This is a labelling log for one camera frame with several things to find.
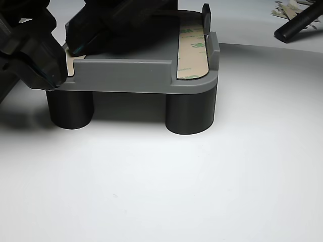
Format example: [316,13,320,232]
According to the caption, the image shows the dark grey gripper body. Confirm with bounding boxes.
[100,0,179,48]

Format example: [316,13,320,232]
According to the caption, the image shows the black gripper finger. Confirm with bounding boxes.
[65,0,119,56]
[0,0,68,104]

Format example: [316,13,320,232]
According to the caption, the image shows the tan tape strip green print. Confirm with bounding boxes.
[62,45,76,78]
[176,25,210,80]

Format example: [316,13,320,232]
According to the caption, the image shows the pile of peeled film scraps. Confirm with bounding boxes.
[270,0,323,32]

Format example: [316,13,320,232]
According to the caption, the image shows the grey fixture plate black legs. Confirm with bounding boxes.
[46,3,221,136]

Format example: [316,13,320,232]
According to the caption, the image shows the black round rod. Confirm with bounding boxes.
[274,2,323,44]

